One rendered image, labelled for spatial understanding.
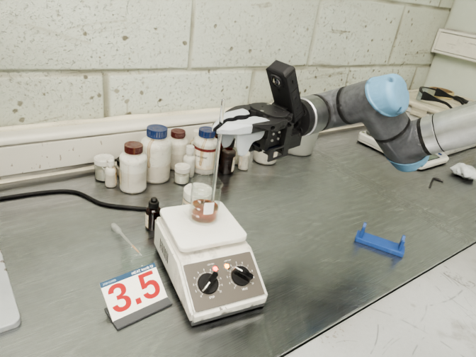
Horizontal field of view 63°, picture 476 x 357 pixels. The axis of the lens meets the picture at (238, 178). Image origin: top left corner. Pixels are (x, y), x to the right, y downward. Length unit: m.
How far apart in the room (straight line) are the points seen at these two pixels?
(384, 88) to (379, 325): 0.39
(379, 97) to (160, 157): 0.49
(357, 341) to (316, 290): 0.11
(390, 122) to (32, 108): 0.74
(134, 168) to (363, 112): 0.48
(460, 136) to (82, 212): 0.73
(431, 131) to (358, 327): 0.38
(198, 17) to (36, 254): 0.67
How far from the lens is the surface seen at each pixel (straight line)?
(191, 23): 1.07
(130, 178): 0.89
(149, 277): 0.65
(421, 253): 0.92
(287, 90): 0.66
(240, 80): 1.19
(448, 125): 0.80
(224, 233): 0.65
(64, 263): 0.73
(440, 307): 0.80
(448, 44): 1.91
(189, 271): 0.61
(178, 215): 0.68
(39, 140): 0.96
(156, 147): 0.91
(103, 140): 0.99
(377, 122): 0.77
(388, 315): 0.73
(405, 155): 0.83
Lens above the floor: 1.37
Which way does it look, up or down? 27 degrees down
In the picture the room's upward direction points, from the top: 9 degrees clockwise
